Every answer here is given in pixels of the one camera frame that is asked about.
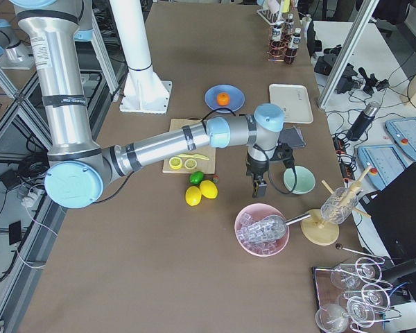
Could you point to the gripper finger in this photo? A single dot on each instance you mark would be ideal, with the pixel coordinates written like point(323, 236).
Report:
point(255, 190)
point(262, 189)

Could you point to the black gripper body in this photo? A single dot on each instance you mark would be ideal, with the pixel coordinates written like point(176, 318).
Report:
point(256, 168)

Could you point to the blue round plate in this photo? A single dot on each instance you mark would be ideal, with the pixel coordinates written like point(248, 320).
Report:
point(237, 98)

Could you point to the orange fruit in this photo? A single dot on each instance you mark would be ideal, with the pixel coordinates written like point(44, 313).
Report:
point(223, 99)

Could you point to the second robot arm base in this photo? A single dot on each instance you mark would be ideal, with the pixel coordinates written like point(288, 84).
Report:
point(14, 54)

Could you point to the pink bowl with ice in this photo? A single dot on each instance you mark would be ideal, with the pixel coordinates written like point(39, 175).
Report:
point(260, 229)

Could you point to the metal ice scoop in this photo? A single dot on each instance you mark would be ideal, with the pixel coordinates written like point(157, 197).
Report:
point(275, 227)

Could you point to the upper whole lemon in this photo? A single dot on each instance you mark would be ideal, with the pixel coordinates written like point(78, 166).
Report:
point(208, 189)

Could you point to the whole lemon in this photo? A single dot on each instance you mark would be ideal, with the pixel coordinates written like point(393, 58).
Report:
point(208, 189)
point(193, 196)

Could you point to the mint green bowl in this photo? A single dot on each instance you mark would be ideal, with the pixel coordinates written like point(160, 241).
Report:
point(301, 181)

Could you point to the grey folded cloth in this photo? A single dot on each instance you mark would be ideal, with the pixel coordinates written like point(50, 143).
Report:
point(293, 137)

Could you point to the bamboo cutting board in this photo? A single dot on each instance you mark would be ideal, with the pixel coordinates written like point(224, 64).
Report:
point(207, 167)

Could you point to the yellow plastic knife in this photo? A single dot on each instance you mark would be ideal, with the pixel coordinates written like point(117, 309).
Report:
point(194, 156)

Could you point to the green lime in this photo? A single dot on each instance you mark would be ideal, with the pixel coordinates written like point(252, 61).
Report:
point(196, 178)

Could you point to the lower whole lemon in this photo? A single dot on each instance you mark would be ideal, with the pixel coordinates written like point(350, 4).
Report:
point(193, 196)

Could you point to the upper lemon half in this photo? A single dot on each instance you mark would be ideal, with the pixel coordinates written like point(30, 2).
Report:
point(190, 164)

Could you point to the lemon half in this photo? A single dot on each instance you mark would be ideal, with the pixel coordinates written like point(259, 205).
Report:
point(190, 164)
point(175, 163)

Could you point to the lower lemon half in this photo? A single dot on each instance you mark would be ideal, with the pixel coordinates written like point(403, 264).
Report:
point(175, 163)

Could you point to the cream rabbit tray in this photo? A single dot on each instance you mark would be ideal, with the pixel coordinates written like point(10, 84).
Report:
point(293, 100)

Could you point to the clear glass on stand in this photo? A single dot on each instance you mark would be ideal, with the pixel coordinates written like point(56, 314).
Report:
point(339, 206)

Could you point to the orange power strip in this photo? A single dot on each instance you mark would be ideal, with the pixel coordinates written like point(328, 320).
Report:
point(346, 161)

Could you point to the right tea bottle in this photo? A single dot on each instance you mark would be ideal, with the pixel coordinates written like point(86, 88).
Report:
point(292, 47)

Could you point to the tea bottle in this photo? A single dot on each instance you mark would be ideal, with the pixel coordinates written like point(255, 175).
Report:
point(292, 47)
point(276, 44)
point(289, 26)

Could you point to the front tea bottle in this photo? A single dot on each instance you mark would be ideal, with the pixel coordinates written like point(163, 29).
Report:
point(276, 44)

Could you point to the black thermos bottle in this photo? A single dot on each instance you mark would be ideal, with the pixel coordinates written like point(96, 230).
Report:
point(364, 119)

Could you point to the lower blue teach pendant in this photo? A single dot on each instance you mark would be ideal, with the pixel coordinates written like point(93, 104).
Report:
point(386, 163)

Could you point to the blue teach pendant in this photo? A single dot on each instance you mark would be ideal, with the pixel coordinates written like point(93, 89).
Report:
point(386, 163)
point(403, 131)

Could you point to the black laptop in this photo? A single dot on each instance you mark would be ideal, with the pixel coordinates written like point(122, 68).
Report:
point(393, 213)

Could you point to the wine glass rack tray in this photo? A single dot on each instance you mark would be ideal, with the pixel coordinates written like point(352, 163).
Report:
point(357, 296)

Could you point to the left tea bottle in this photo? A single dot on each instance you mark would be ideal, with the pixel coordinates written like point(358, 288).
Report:
point(289, 26)

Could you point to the upper blue teach pendant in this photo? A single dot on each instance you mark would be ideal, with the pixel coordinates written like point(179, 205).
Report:
point(403, 131)

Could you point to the copper wire bottle rack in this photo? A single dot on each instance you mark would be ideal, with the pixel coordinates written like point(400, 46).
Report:
point(285, 42)

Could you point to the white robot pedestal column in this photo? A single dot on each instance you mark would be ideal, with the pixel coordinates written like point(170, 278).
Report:
point(144, 91)

